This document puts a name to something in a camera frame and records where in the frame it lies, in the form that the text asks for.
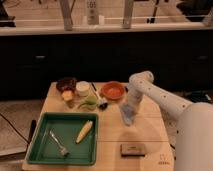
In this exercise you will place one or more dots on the dark brown bowl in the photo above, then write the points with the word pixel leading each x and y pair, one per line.
pixel 66 84

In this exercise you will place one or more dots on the green toy vegetable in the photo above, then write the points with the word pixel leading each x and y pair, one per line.
pixel 90 103

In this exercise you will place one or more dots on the metal fork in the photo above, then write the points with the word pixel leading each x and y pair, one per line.
pixel 63 150

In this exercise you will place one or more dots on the white cup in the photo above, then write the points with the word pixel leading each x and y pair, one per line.
pixel 82 88

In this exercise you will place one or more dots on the yellow corn cob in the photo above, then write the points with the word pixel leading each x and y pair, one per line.
pixel 83 132

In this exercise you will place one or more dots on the yellow toy block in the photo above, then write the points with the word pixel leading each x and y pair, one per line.
pixel 68 95

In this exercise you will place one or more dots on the orange bowl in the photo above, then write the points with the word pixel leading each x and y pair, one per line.
pixel 112 90

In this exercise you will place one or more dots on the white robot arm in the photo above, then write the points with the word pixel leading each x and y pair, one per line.
pixel 194 138

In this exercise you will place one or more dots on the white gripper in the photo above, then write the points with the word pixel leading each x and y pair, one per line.
pixel 134 105

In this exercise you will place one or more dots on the light blue towel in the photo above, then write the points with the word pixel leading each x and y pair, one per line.
pixel 128 114

